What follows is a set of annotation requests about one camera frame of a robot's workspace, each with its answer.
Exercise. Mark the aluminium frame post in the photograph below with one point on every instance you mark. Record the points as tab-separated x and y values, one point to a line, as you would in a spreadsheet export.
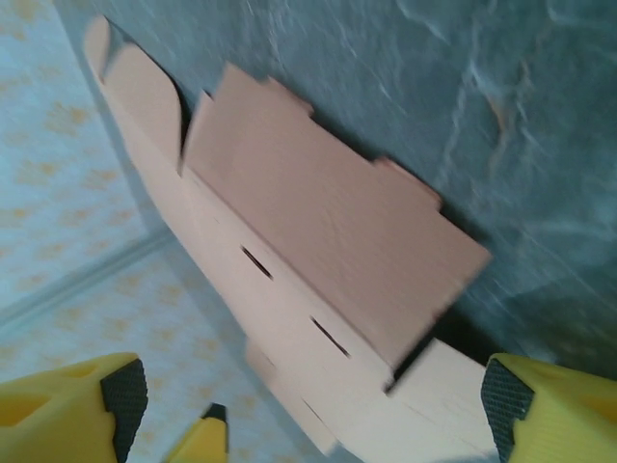
72	294

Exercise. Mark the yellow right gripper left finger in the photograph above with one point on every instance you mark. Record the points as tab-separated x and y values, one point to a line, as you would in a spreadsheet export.
48	419

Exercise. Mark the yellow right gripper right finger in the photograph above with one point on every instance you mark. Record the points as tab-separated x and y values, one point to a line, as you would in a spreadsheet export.
578	419

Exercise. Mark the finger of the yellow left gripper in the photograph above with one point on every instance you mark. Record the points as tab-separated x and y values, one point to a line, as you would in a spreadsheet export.
207	443

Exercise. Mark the salmon pink paper box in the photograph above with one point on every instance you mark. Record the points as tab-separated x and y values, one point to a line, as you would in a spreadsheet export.
313	217

